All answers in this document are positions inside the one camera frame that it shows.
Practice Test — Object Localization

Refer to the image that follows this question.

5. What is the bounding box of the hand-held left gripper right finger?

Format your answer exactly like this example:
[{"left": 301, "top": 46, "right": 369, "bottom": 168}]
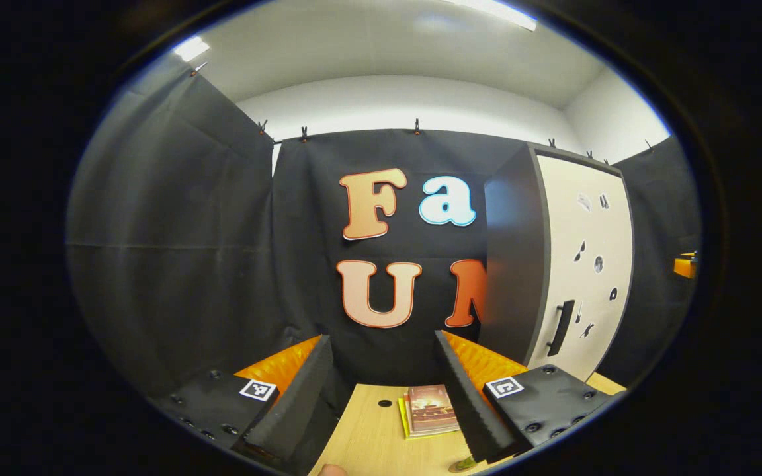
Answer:
[{"left": 434, "top": 329, "right": 626, "bottom": 465}]

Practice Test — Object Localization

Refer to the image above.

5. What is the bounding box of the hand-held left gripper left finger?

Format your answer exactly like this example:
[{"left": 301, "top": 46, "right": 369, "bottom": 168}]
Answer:
[{"left": 155, "top": 334, "right": 337, "bottom": 463}]

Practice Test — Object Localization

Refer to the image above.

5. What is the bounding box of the beige cabinet door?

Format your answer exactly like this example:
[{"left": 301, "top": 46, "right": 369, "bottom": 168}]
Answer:
[{"left": 528, "top": 153, "right": 634, "bottom": 383}]

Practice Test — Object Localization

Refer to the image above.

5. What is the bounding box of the grey cabinet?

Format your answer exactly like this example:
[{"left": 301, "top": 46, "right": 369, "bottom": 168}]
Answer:
[{"left": 477, "top": 142, "right": 636, "bottom": 384}]

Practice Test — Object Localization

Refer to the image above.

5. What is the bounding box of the red cover booklet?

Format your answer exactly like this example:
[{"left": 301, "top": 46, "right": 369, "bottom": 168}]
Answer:
[{"left": 404, "top": 385, "right": 460, "bottom": 434}]

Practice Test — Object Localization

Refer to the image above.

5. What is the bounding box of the black backdrop cloth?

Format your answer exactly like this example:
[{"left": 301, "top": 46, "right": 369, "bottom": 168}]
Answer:
[{"left": 65, "top": 53, "right": 702, "bottom": 470}]

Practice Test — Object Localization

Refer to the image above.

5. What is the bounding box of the row of black cloth clips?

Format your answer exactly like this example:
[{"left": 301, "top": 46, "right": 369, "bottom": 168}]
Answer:
[{"left": 189, "top": 61, "right": 654, "bottom": 166}]

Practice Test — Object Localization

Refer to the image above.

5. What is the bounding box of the long ceiling light panel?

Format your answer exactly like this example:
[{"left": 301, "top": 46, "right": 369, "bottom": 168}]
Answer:
[{"left": 444, "top": 0, "right": 539, "bottom": 32}]

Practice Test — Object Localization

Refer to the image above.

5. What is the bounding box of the small ceiling light panel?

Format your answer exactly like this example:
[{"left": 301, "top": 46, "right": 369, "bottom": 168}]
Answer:
[{"left": 173, "top": 35, "right": 212, "bottom": 63}]

